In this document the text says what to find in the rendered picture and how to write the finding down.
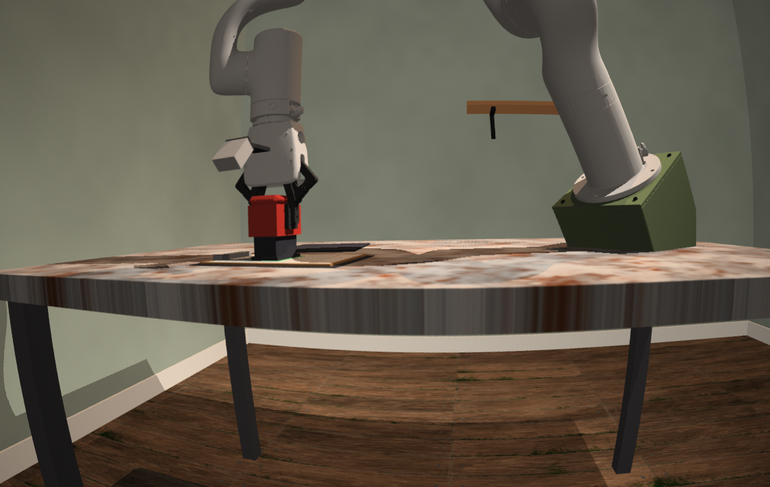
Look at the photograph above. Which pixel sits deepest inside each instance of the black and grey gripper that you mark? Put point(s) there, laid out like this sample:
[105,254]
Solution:
[280,167]

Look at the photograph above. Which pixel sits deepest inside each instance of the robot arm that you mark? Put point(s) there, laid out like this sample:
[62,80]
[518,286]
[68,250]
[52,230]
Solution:
[572,68]

